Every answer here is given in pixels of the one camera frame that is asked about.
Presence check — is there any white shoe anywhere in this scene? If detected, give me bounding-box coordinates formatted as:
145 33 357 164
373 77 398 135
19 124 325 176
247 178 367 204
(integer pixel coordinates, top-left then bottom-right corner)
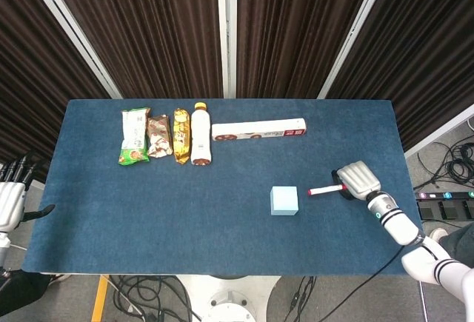
429 227 450 244

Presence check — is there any white slanted screen post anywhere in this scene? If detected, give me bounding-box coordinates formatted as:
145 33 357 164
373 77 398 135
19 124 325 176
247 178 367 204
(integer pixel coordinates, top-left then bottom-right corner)
317 0 393 100
20 0 123 100

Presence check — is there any gold foil snack packet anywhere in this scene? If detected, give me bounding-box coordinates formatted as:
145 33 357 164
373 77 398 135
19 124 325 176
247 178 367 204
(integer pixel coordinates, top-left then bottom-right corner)
173 107 192 166

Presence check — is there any black floor cable bundle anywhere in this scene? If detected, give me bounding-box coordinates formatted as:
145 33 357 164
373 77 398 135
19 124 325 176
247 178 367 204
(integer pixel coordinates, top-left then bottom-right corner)
109 274 203 322
284 275 320 322
416 140 474 193

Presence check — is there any brown white crumpled snack wrapper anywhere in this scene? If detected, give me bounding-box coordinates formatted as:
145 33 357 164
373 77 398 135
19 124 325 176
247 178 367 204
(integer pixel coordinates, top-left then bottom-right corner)
147 114 173 159

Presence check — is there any white upright screen post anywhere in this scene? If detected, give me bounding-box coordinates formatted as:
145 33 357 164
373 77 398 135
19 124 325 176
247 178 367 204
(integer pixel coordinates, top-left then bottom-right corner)
216 0 238 100

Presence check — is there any light blue foam cube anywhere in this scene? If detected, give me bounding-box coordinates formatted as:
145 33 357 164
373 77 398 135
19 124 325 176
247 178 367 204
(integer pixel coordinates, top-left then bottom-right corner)
270 185 299 216

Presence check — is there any white bottle with yellow cap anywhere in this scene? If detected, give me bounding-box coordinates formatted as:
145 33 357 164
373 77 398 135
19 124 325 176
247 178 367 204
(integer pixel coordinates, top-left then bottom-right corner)
190 101 213 167

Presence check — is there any brown pleated curtain panel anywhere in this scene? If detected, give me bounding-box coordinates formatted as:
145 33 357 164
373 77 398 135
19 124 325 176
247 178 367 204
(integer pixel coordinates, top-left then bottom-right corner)
236 0 379 100
0 0 112 164
327 0 474 152
42 0 224 100

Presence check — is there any yellow floor tape strip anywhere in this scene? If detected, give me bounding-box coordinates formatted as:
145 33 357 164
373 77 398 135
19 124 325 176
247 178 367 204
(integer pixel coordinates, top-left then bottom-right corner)
90 274 110 322

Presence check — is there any red and white marker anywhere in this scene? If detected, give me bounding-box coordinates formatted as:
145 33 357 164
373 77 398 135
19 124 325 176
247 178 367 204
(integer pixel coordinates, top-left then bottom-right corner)
307 184 348 197

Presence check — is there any white screen base bar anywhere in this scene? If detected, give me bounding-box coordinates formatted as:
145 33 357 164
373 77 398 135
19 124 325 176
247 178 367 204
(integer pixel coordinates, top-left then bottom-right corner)
403 103 474 158

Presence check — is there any black foot pedal unit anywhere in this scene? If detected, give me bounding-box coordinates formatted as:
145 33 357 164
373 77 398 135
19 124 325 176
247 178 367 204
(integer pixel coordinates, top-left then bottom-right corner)
414 190 474 221

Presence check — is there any dark trouser leg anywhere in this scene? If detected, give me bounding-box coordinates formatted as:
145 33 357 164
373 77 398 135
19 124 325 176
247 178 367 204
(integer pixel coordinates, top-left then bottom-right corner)
0 269 53 318
440 221 474 261

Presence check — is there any blue table cloth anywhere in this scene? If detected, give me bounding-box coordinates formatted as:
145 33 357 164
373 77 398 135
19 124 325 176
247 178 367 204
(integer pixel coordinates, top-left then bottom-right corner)
21 98 425 275

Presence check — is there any long white baking paper box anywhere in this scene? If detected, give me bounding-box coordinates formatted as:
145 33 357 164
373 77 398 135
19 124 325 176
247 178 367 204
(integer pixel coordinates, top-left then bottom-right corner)
211 117 307 141

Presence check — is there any dark sneaker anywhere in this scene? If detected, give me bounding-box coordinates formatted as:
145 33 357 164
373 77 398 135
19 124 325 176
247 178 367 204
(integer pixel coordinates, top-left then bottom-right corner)
47 272 71 286

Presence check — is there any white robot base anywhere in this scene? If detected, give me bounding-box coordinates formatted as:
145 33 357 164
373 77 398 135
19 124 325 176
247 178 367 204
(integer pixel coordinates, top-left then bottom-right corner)
177 273 282 322

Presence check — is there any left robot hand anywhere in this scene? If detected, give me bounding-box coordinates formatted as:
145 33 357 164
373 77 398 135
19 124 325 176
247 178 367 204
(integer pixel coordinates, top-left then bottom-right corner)
0 153 56 232

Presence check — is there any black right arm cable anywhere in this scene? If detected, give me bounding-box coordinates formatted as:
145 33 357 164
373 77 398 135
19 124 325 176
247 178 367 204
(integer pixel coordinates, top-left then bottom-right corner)
314 242 408 322

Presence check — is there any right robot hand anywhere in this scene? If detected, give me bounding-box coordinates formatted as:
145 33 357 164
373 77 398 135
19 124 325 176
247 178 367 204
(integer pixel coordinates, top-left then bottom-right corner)
331 161 381 202

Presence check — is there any green and white snack bag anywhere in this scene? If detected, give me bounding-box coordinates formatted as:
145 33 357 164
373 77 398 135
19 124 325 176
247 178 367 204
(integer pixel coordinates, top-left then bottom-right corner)
118 107 152 167

